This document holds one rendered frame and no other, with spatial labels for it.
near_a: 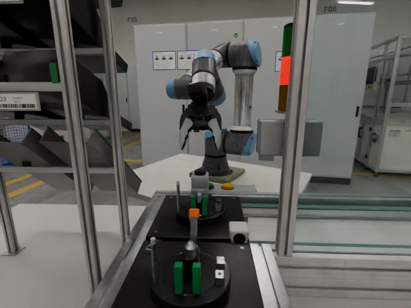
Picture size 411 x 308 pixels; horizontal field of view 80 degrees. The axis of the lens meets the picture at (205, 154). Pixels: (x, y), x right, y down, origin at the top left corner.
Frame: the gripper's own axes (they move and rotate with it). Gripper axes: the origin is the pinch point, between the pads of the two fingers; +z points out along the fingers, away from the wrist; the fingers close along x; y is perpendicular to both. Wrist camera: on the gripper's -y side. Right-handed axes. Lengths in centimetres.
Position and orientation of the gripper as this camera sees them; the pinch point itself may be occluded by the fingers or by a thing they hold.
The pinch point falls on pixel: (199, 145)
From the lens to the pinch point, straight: 63.1
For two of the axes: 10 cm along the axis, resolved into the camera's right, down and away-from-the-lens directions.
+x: -10.0, -0.2, 0.4
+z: -0.3, 8.8, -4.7
